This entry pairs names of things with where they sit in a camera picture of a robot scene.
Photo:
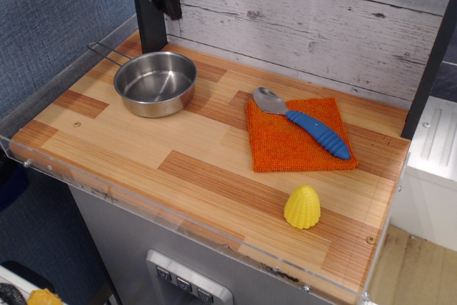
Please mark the stainless steel pan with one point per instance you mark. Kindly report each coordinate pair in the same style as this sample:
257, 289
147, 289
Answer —
153, 85

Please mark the orange knitted cloth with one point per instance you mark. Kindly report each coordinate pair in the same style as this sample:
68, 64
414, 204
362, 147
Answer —
278, 144

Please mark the yellow plastic corn piece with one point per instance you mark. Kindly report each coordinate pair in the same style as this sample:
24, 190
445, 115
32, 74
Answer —
303, 208

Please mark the grey toy fridge cabinet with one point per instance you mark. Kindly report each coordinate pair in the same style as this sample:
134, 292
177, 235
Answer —
123, 240

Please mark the clear acrylic table guard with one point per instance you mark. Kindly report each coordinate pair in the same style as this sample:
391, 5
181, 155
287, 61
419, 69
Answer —
192, 172

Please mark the silver dispenser button panel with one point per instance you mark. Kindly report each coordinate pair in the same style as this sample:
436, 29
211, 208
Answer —
187, 280

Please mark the dark left vertical post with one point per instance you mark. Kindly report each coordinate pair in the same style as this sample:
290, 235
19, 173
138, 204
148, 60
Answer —
152, 30

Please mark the dark vertical post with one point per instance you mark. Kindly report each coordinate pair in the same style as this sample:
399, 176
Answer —
431, 70
152, 30

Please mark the blue handled metal spoon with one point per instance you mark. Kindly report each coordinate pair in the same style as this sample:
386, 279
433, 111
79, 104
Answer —
271, 103

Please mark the dark right vertical post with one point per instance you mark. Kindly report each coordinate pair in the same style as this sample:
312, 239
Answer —
431, 70

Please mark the white aluminium rail block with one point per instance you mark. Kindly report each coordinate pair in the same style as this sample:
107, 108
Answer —
425, 204

